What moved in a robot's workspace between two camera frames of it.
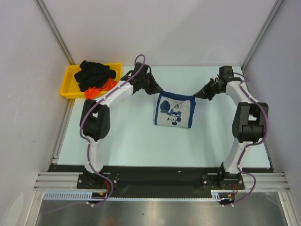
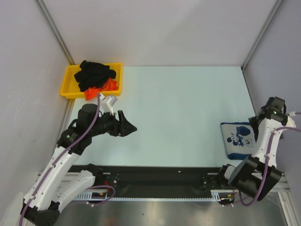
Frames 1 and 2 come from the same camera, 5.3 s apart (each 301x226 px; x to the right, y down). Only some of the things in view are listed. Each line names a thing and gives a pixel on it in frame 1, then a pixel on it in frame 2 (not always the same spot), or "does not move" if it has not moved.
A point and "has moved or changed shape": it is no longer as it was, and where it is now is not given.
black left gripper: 154,88 -> 126,127
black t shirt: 91,75 does not move
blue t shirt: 174,110 has moved or changed shape
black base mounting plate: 133,181 does not move
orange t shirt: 93,92 does not move
